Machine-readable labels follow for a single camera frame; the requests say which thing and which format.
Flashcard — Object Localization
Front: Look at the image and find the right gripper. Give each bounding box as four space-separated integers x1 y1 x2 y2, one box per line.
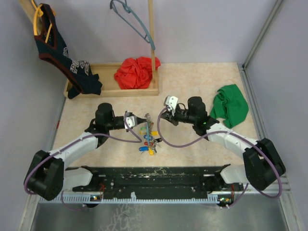
160 106 196 127

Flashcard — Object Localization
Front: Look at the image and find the large metal keyring with keys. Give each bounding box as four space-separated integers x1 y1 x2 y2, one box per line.
139 113 162 156

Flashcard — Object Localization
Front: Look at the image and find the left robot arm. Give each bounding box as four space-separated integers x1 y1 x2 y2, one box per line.
24 103 146 201

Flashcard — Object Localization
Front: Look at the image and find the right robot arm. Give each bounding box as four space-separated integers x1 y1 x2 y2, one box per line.
158 95 286 191

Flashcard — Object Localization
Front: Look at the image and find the red cloth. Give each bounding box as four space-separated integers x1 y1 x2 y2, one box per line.
114 57 153 90

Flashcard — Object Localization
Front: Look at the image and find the wooden rack tray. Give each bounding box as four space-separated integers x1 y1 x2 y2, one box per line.
19 0 159 98

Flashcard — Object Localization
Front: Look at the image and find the green cloth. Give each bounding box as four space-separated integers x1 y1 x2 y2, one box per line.
210 84 249 128

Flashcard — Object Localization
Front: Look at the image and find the navy tank top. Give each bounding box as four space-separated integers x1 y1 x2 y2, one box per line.
33 3 103 99

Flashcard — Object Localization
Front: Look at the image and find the grey-blue clothes hanger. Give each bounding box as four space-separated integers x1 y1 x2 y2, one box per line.
109 0 156 51

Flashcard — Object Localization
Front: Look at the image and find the yellow clothes hanger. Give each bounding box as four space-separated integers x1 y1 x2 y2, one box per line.
31 0 52 43

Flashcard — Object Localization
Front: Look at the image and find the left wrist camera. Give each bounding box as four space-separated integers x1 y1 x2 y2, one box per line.
124 111 138 129

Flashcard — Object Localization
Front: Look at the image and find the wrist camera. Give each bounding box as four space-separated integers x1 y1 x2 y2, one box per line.
124 111 138 129
164 95 179 112

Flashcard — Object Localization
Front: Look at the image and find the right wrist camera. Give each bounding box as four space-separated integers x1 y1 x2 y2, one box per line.
164 95 179 112

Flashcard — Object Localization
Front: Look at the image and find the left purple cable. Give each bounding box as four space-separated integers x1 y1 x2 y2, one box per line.
23 115 142 211

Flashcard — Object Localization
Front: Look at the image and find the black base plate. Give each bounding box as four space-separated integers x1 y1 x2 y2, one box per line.
73 166 231 200

